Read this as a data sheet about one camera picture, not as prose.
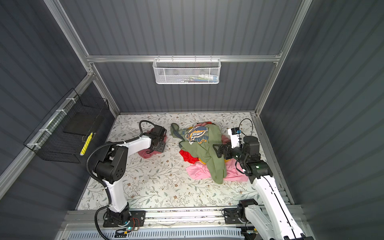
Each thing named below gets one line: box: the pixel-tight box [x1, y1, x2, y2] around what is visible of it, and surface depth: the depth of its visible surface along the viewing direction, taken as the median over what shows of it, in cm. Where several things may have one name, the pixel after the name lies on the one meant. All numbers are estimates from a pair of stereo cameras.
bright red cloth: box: [179, 149, 200, 164], surface depth 94 cm
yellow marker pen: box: [79, 132, 94, 156], surface depth 72 cm
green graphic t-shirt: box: [170, 123, 227, 184], surface depth 88 cm
